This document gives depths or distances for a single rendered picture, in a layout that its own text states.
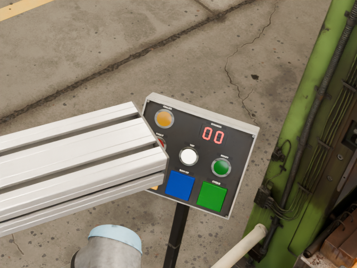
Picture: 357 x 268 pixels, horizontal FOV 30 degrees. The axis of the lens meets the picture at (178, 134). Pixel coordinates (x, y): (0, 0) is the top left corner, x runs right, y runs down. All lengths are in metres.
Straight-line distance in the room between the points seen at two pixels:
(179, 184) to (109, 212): 1.20
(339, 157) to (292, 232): 0.42
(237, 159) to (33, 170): 1.30
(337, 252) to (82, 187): 1.43
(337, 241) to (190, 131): 0.54
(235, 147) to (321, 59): 0.34
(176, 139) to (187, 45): 2.11
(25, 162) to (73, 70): 3.10
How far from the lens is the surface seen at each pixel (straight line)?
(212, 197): 1.97
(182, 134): 1.94
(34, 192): 0.66
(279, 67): 4.03
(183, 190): 1.98
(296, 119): 2.02
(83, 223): 3.10
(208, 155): 1.94
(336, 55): 1.80
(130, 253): 1.41
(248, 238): 2.37
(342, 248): 2.01
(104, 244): 1.41
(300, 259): 2.04
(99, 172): 0.67
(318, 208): 2.18
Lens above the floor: 2.55
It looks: 47 degrees down
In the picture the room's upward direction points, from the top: 11 degrees clockwise
